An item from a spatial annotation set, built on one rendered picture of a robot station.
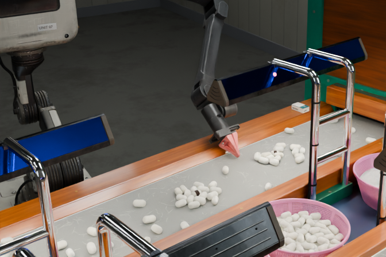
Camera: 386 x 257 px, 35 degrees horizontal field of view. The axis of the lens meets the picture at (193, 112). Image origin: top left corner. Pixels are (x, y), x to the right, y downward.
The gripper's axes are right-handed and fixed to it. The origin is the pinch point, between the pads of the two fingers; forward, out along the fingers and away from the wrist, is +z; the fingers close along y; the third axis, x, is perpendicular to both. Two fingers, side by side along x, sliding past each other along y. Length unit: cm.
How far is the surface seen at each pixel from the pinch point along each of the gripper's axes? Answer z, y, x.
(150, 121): -106, 92, 182
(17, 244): 13, -88, -37
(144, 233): 14, -48, -9
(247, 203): 20.3, -19.6, -17.2
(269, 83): -4.7, -4.2, -35.9
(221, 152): -4.3, -1.7, 4.7
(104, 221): 24, -81, -65
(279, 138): -0.9, 22.1, 2.8
